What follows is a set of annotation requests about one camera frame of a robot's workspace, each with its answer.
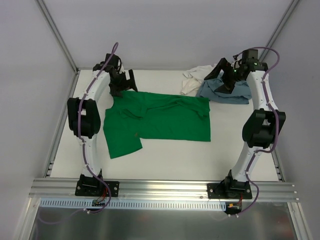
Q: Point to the white t-shirt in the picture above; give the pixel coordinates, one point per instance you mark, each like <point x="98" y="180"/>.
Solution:
<point x="194" y="77"/>

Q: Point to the white slotted cable duct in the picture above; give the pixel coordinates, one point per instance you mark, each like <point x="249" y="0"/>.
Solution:
<point x="206" y="205"/>

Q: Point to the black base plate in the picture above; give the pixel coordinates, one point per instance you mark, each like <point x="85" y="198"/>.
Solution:
<point x="229" y="191"/>
<point x="91" y="187"/>

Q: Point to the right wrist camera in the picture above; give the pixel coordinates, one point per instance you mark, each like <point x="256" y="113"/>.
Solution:
<point x="249" y="55"/>

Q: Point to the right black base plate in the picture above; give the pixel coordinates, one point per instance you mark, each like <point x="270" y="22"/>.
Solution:
<point x="229" y="191"/>

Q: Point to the green t-shirt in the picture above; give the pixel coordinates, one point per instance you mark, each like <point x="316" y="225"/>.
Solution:
<point x="145" y="115"/>

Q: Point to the left aluminium frame post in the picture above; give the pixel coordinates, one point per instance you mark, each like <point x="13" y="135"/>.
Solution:
<point x="56" y="33"/>

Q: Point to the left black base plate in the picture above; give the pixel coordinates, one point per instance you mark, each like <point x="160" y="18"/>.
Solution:
<point x="91" y="187"/>

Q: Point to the aluminium mounting rail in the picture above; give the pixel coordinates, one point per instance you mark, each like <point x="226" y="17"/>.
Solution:
<point x="171" y="190"/>

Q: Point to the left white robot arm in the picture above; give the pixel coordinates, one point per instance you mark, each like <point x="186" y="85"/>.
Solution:
<point x="84" y="119"/>

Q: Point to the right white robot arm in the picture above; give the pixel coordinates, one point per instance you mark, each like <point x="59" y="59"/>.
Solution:
<point x="261" y="131"/>

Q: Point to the aluminium frame post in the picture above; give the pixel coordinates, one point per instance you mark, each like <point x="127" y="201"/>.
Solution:
<point x="56" y="33"/>
<point x="279" y="28"/>

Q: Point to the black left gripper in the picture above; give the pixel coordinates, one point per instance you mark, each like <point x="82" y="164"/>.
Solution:
<point x="122" y="81"/>

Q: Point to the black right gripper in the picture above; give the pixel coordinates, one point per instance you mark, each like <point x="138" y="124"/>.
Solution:
<point x="230" y="75"/>

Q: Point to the right aluminium frame post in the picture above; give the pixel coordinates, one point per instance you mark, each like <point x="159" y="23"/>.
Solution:
<point x="279" y="28"/>

